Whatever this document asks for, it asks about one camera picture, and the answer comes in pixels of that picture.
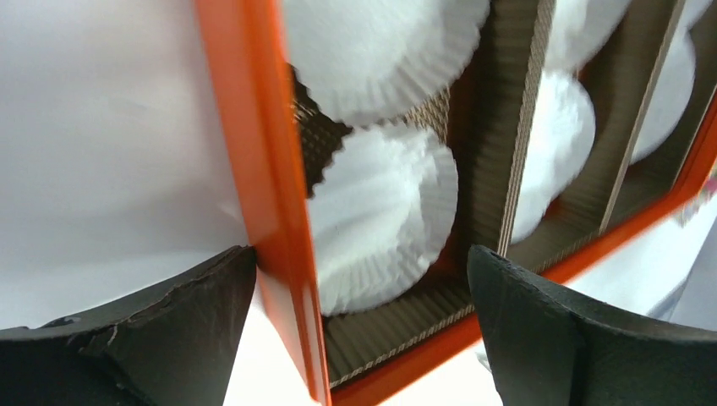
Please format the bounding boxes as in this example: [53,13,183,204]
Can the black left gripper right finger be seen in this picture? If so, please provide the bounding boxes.
[467,245,716,406]

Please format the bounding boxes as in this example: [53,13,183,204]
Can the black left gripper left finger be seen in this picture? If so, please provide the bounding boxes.
[1,246,257,405]

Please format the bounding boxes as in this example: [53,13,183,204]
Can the white paper cup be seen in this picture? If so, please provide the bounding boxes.
[544,0,631,71]
[282,0,490,126]
[511,71,596,243]
[308,123,458,316]
[630,28,696,164]

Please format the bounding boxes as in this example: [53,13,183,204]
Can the orange chocolate box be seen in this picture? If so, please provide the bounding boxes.
[195,1,716,405]

